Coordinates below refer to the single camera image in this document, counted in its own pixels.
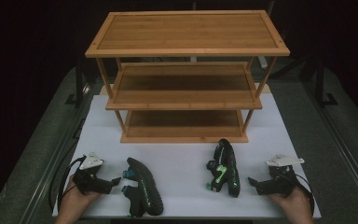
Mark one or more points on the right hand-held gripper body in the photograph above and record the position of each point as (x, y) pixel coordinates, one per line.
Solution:
(279, 183)

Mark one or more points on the aluminium floor rail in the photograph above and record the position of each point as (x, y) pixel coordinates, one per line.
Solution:
(51, 168)
(345, 149)

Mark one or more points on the three-tier wooden shelf rack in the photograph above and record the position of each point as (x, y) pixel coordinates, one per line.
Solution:
(186, 31)

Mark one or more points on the black metal stand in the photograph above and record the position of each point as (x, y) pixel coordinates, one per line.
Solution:
(79, 84)
(320, 84)

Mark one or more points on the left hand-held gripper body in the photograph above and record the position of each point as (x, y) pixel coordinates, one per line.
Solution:
(90, 182)

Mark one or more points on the person's left hand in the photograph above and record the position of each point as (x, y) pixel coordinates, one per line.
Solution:
(74, 202)

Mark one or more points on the person's right hand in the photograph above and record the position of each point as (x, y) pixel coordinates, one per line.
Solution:
(293, 205)

